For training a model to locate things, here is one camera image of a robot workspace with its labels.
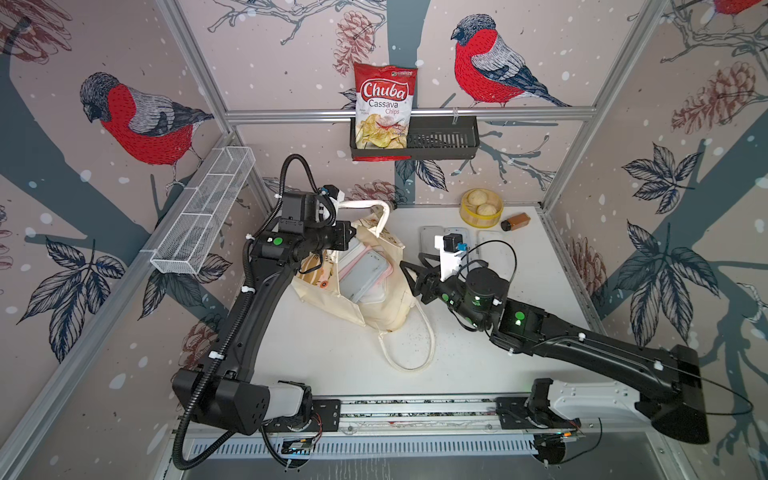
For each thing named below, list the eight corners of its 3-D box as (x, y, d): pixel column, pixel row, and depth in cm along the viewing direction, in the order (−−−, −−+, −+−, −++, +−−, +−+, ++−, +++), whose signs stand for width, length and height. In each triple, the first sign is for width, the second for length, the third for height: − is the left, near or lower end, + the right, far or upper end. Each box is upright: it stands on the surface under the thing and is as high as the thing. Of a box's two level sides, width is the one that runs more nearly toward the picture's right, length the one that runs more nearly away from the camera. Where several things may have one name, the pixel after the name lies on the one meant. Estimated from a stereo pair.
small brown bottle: (505, 233, 115) (508, 227, 112) (498, 226, 117) (501, 220, 114) (529, 225, 117) (532, 219, 115) (522, 218, 120) (525, 212, 117)
